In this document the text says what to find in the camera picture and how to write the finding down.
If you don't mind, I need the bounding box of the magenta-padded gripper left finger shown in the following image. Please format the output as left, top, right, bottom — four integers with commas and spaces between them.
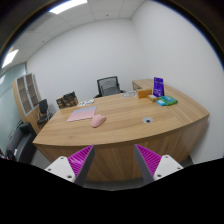
44, 144, 96, 187

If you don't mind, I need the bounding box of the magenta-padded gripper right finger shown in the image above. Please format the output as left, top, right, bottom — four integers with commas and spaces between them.
133, 143, 184, 185

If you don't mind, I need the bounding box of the pink computer mouse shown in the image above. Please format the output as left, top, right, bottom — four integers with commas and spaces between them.
90, 114, 107, 129

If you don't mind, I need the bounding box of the pink and blue mouse pad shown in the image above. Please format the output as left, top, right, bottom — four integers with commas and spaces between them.
66, 106, 98, 123

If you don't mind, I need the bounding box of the black sofa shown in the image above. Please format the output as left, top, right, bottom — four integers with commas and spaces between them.
4, 122, 38, 164

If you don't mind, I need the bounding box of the small black chair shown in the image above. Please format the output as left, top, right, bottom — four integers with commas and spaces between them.
36, 98, 54, 126

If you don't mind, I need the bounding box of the small brown cardboard box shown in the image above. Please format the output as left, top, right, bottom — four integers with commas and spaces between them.
55, 96, 65, 110

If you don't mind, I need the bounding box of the large brown cardboard box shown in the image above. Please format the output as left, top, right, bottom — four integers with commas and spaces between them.
63, 97, 80, 108

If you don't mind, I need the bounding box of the green box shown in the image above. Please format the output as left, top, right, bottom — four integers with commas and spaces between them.
161, 95, 179, 106

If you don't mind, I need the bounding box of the white sticker sheet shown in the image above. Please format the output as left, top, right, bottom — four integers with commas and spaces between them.
77, 98, 96, 108

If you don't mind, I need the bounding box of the black box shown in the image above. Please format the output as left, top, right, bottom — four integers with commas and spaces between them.
62, 91, 77, 101

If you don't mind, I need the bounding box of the wooden shelf unit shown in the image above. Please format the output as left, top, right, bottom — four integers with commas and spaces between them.
12, 73, 44, 134

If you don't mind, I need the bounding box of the orange box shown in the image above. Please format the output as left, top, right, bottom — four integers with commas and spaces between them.
136, 88, 153, 99

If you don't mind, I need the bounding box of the purple sign stand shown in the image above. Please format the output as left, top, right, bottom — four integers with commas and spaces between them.
152, 76, 165, 98

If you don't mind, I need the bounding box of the white sheet with round print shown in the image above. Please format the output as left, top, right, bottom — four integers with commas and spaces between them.
120, 90, 138, 99

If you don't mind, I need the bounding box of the wooden side cabinet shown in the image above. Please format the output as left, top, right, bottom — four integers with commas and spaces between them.
131, 78, 155, 91

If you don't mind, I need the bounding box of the grey backpack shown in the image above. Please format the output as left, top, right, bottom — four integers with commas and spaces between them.
101, 80, 121, 97

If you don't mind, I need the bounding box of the black mesh office chair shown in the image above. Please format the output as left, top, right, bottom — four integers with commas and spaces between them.
93, 75, 127, 99

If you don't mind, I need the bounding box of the ceiling light panel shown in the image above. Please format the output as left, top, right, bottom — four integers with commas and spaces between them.
48, 0, 89, 15
1, 48, 20, 69

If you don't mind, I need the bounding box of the grey desk cable grommet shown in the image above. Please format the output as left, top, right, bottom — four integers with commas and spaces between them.
142, 116, 154, 125

